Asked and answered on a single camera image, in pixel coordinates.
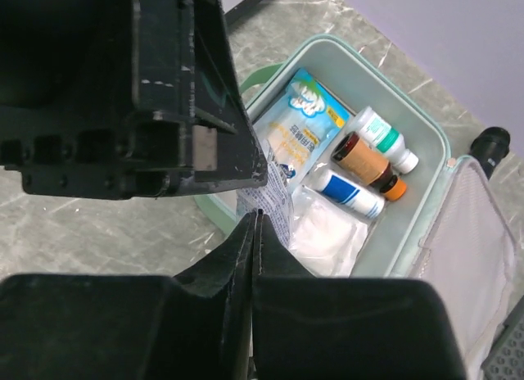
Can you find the white gauze packet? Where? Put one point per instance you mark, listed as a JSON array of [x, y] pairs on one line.
[[324, 238]]

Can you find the blue cotton swab pack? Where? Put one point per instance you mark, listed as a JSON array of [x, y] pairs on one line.
[[301, 124]]

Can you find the white green medicine bottle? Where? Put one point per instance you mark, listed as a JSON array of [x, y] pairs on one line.
[[385, 139]]

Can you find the brown orange-cap bottle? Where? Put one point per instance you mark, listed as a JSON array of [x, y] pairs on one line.
[[354, 155]]

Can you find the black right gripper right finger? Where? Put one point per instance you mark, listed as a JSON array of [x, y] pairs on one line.
[[307, 327]]

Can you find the mint green medicine case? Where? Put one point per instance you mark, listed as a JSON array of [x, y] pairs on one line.
[[447, 229]]

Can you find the grey lego baseplate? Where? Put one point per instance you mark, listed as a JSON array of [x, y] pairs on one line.
[[507, 351]]

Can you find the white blue bandage roll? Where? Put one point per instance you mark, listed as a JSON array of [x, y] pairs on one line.
[[348, 193]]

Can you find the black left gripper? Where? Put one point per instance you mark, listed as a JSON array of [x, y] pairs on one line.
[[114, 99]]

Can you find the clear alcohol pad packets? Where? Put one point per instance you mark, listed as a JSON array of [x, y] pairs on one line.
[[273, 199]]

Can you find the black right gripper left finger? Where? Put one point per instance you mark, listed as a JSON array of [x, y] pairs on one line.
[[193, 325]]

